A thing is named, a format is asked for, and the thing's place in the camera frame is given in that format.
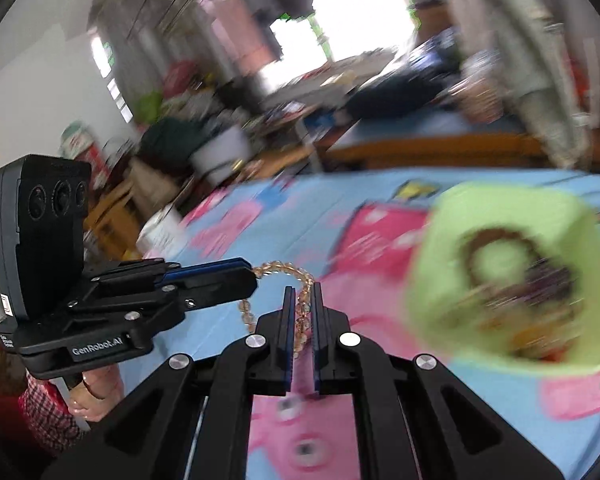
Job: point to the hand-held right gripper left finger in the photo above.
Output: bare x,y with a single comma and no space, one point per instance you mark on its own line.
289,340

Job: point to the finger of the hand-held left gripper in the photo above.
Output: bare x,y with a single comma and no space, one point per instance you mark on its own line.
220,290
205,267

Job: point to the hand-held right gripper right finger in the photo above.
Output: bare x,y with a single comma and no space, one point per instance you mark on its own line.
317,340

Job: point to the green plastic basin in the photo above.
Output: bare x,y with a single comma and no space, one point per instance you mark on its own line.
445,240

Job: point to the person's left hand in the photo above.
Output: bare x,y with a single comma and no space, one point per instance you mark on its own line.
97,397

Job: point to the white enamel mug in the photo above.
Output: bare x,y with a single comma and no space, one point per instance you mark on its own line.
160,232

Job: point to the wooden chair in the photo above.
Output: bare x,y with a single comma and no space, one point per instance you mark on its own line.
115,215

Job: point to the red and green box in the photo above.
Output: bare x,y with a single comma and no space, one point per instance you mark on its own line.
80,142

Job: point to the white storage stool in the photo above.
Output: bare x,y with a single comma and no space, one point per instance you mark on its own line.
220,155

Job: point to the dark green bag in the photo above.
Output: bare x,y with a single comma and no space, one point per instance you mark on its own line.
175,137

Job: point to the blue cartoon pig bed sheet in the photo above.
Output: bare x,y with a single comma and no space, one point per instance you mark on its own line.
330,200

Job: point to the bright green bag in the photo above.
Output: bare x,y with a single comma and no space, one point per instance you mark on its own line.
149,107

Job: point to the red bag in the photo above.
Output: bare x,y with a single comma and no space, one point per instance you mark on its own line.
179,79

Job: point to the wooden desk with blue top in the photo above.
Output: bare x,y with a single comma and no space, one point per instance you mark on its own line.
405,130

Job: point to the pink hanging garment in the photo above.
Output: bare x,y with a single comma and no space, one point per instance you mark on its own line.
240,30

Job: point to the dark clothes pile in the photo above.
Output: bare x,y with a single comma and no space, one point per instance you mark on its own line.
395,90

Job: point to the window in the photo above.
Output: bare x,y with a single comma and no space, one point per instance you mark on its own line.
360,25

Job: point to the pale green draped cloth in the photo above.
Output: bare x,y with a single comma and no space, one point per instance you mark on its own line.
530,60

